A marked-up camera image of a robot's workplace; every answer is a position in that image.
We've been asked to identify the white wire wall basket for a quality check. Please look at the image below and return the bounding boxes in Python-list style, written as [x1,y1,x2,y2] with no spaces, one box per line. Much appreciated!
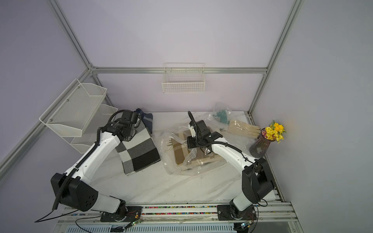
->
[162,63,206,94]

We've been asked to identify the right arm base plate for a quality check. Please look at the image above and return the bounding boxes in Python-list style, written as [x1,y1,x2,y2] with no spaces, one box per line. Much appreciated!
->
[217,205,257,221]

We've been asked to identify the yellow flower bouquet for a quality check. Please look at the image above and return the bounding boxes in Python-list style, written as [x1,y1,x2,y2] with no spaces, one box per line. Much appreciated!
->
[263,120,286,143]

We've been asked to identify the clear plastic vacuum bag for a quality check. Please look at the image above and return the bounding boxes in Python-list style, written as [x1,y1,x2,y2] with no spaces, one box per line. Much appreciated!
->
[152,114,254,176]

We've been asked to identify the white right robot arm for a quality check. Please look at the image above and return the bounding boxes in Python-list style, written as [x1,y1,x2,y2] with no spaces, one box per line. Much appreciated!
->
[187,111,275,219]

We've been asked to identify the brown beige plaid scarf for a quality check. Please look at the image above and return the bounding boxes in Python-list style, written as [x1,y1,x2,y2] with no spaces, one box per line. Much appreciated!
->
[167,130,223,168]

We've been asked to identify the white two-tier mesh shelf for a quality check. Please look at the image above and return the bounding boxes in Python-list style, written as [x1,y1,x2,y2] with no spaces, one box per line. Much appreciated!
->
[39,79,118,154]

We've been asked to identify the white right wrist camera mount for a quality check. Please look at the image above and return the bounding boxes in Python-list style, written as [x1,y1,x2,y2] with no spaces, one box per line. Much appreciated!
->
[188,125,196,137]

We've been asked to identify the navy grey plaid scarf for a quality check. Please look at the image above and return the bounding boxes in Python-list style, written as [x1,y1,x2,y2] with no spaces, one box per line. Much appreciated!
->
[136,108,153,134]

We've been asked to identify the dark glass flower vase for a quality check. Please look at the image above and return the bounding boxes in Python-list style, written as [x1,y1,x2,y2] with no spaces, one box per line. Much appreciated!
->
[249,128,275,158]

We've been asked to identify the aluminium frame rails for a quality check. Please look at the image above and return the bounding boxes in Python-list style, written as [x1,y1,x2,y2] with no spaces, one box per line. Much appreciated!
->
[0,0,305,231]

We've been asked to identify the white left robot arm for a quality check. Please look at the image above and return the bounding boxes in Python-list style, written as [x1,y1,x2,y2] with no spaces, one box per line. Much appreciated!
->
[51,110,141,220]

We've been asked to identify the grey white checked scarf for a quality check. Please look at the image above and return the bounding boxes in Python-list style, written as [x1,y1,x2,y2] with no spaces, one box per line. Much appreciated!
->
[116,122,160,175]

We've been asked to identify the small bag with green item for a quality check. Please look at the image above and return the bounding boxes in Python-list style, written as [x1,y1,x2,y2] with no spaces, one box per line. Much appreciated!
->
[213,102,235,125]

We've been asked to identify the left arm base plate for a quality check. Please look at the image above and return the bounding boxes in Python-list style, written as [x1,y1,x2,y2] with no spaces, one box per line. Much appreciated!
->
[100,206,143,222]

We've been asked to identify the cream knitted gloves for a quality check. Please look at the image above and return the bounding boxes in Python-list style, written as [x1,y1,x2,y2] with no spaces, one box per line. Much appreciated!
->
[227,120,261,139]

